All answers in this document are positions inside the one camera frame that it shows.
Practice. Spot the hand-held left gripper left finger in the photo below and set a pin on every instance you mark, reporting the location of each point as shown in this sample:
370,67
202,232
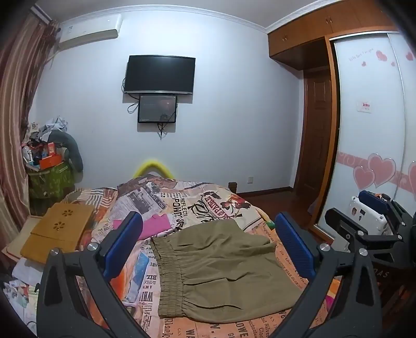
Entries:
125,242

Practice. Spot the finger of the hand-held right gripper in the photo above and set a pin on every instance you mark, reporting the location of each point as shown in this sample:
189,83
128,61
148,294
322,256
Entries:
344,221
373,203

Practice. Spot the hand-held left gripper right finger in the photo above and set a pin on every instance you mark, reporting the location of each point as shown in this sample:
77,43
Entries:
294,243

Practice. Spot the olive green pants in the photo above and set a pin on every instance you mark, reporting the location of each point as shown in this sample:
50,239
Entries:
221,269

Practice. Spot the white hard suitcase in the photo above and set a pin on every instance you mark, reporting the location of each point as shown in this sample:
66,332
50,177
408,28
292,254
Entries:
356,204

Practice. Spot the yellow orange green quilt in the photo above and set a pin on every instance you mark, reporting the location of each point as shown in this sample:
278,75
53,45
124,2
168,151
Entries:
269,224

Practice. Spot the pink cloth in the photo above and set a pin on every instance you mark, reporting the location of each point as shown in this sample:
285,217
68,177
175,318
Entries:
156,226

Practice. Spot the white heart-print sliding door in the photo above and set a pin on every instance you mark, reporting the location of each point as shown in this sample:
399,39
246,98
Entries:
364,139

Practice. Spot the wooden lap desk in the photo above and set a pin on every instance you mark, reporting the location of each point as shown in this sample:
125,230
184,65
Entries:
55,234

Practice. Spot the dark wooden bedpost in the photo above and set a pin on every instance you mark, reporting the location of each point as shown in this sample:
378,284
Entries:
233,187

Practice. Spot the yellow plastic object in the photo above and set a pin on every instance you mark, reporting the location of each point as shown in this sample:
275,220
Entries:
154,162

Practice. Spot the newspaper print blanket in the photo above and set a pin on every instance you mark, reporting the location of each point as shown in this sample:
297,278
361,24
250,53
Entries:
201,204

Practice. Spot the brown wooden door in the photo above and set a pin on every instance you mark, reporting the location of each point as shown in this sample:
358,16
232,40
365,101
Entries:
317,130

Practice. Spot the green patterned bag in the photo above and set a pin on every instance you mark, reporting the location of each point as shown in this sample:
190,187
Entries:
52,182

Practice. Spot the white door label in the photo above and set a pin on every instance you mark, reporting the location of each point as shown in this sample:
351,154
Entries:
364,106

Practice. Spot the beige board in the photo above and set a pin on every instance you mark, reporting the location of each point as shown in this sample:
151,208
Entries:
19,242

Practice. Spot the orange box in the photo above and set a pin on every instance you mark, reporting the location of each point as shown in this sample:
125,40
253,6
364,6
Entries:
50,161

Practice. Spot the pile of papers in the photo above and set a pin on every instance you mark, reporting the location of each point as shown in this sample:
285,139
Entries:
19,289

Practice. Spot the pile of small clutter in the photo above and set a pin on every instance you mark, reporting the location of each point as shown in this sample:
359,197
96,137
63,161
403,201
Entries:
32,146

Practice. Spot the pile of clothes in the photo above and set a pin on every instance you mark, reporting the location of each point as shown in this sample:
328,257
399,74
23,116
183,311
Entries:
53,126

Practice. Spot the striped brown curtain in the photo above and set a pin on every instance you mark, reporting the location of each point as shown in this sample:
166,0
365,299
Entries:
16,97

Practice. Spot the wooden wardrobe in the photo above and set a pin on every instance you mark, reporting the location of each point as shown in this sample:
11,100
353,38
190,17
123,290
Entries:
302,35

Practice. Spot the white air conditioner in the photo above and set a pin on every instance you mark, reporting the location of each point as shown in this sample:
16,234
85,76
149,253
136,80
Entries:
87,31

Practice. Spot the small black wall monitor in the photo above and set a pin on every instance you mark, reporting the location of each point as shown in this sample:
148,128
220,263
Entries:
157,109

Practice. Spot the black wall television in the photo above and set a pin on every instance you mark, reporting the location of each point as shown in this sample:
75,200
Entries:
159,73

